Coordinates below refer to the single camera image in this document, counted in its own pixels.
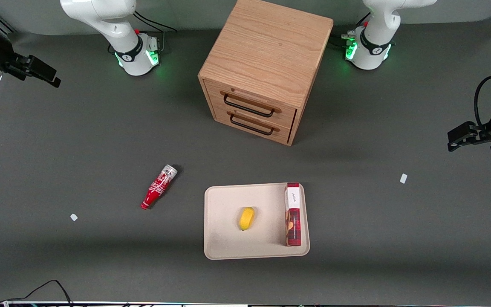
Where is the wooden two-drawer cabinet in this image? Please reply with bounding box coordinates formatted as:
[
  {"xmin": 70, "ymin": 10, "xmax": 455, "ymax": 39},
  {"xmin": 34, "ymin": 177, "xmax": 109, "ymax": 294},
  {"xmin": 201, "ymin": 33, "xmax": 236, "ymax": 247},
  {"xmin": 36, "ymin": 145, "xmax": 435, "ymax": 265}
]
[{"xmin": 198, "ymin": 0, "xmax": 334, "ymax": 147}]

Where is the black arm base cable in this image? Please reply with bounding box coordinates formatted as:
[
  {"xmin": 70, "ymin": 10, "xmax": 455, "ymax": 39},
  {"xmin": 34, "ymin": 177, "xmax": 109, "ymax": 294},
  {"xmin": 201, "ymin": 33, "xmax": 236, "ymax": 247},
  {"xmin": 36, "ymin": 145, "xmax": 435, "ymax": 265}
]
[
  {"xmin": 133, "ymin": 10, "xmax": 178, "ymax": 33},
  {"xmin": 330, "ymin": 33, "xmax": 357, "ymax": 49}
]

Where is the black drawer handle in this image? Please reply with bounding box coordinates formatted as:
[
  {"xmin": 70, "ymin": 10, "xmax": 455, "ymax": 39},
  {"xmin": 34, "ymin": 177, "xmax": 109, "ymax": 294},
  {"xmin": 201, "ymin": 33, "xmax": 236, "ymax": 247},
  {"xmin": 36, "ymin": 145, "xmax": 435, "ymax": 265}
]
[
  {"xmin": 229, "ymin": 113, "xmax": 274, "ymax": 136},
  {"xmin": 223, "ymin": 94, "xmax": 275, "ymax": 118}
]

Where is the black right arm base cable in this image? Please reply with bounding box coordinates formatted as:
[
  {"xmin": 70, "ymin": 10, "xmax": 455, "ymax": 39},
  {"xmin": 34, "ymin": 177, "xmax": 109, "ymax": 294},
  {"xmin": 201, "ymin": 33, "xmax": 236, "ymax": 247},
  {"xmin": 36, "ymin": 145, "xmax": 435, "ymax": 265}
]
[{"xmin": 133, "ymin": 10, "xmax": 178, "ymax": 33}]

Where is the red snack box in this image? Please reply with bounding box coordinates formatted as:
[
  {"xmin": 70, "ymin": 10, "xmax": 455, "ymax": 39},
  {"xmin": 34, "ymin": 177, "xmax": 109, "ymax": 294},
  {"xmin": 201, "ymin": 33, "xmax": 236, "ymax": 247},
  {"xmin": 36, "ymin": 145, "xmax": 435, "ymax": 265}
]
[{"xmin": 285, "ymin": 182, "xmax": 302, "ymax": 247}]

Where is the beige plastic tray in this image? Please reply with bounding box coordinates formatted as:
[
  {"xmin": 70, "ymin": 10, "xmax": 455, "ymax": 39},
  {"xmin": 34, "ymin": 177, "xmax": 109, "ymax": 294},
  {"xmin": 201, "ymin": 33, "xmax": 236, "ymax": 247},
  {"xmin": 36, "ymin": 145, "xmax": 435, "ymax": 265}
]
[{"xmin": 204, "ymin": 182, "xmax": 311, "ymax": 261}]

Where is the yellow toy banana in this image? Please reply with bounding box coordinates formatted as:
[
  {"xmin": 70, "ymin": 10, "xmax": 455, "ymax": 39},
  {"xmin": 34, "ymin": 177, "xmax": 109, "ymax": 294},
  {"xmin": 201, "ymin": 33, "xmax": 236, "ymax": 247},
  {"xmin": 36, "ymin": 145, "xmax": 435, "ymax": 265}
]
[{"xmin": 240, "ymin": 207, "xmax": 255, "ymax": 231}]

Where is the black left arm base cable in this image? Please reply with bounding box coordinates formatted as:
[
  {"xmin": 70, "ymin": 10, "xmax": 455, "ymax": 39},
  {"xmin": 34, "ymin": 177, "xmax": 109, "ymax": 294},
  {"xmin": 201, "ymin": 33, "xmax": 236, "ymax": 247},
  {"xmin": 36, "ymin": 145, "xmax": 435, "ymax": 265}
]
[{"xmin": 330, "ymin": 33, "xmax": 357, "ymax": 49}]

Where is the red coke bottle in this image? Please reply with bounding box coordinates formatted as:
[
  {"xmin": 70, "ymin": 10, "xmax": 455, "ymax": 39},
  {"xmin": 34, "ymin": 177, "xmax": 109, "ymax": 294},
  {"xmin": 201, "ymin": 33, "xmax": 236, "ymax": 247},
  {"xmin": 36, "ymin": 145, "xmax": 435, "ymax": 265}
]
[{"xmin": 140, "ymin": 164, "xmax": 178, "ymax": 210}]

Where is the black cable at table edge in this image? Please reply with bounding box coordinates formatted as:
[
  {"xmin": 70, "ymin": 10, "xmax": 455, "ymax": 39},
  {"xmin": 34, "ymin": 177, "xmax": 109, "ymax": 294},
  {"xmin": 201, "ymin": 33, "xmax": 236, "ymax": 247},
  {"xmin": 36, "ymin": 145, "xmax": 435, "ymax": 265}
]
[{"xmin": 0, "ymin": 280, "xmax": 73, "ymax": 307}]

